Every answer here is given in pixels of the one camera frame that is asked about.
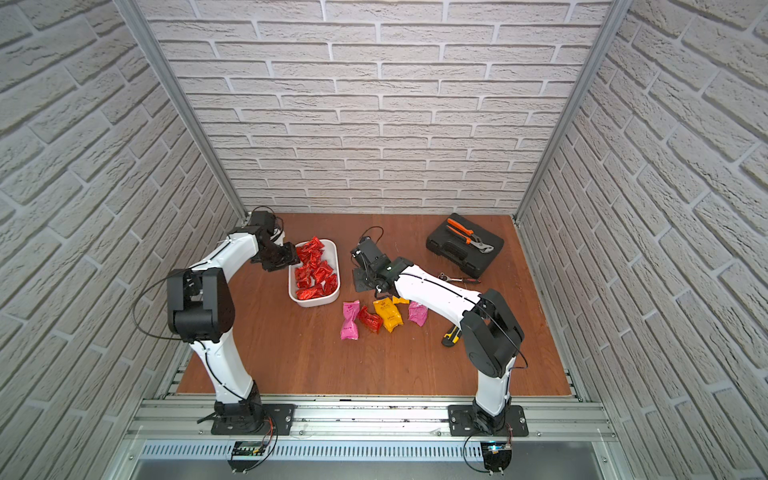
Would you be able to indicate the orange handled pliers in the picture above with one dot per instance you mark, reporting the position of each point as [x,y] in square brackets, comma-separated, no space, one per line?
[468,236]

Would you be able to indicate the aluminium corner profile left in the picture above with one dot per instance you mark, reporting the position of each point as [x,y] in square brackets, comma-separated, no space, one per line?
[146,40]

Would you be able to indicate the right controller board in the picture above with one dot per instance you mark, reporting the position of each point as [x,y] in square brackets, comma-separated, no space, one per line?
[496,456]

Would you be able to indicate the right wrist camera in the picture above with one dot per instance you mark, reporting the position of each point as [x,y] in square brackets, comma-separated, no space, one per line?
[367,253]

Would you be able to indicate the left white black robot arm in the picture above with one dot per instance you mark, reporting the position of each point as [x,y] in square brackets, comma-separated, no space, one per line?
[201,310]

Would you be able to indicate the left controller board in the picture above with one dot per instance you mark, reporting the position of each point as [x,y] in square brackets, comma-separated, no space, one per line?
[247,455]

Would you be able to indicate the black plastic tool case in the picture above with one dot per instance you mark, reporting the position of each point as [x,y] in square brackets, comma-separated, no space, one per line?
[470,261]

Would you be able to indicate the yellow black utility knife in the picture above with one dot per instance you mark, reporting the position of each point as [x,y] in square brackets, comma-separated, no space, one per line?
[451,337]

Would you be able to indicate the pink tea bag with barcode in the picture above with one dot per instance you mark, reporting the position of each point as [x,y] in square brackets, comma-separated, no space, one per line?
[417,313]

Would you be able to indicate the small red tea bag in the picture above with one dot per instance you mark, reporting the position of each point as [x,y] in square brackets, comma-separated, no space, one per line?
[372,321]

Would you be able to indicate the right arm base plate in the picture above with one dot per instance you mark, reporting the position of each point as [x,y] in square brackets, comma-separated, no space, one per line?
[468,420]

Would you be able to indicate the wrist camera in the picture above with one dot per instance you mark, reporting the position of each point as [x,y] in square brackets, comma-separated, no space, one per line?
[265,217]
[367,253]

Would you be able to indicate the chrome ratchet wrench red handle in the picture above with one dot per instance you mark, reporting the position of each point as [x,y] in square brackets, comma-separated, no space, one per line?
[462,280]

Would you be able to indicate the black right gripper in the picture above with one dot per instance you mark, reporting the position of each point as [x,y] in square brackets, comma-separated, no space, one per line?
[359,282]

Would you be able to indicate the white plastic storage box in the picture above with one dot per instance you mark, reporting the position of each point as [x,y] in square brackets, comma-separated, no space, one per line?
[333,282]

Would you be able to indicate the aluminium front rail frame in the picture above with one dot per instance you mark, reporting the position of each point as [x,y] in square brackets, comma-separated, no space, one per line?
[372,428]

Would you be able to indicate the red tea bag box centre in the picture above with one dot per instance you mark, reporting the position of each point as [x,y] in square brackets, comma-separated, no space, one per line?
[321,271]

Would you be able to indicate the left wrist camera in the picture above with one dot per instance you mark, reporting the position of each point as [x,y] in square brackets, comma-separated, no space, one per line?
[265,217]

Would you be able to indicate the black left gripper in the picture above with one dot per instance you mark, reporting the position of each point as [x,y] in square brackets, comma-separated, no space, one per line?
[285,256]

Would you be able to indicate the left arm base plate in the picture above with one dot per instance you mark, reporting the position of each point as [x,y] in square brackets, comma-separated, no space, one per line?
[252,418]

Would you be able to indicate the controller board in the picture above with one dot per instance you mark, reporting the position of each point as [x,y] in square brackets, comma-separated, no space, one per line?
[247,455]
[496,456]

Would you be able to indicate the aluminium corner profile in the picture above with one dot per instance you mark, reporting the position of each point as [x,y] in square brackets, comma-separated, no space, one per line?
[597,53]
[146,40]

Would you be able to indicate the small yellow tea bag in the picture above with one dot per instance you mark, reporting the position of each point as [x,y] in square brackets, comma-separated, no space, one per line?
[387,309]

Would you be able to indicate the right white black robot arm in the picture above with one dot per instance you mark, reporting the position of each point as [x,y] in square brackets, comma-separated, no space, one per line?
[491,334]

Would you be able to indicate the red tea bag box right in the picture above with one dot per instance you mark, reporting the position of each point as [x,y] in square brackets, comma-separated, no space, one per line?
[304,277]

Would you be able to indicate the aluminium corner profile right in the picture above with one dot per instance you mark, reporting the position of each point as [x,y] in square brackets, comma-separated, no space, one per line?
[597,53]

